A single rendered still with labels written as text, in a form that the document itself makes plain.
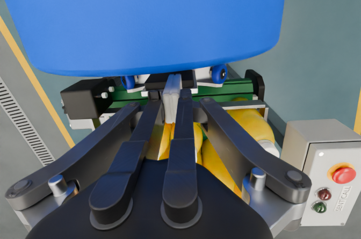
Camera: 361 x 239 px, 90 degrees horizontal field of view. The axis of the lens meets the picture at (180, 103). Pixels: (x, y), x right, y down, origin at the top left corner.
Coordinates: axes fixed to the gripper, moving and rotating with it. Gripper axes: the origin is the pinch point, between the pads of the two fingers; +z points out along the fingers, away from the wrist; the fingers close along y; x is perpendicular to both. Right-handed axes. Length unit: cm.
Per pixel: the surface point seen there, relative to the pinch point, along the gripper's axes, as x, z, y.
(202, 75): -4.6, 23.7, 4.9
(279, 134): -22.2, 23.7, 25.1
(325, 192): -22.7, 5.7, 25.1
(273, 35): 5.6, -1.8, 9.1
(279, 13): 7.2, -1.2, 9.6
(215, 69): -2.2, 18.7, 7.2
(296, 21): 2, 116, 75
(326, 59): -25, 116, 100
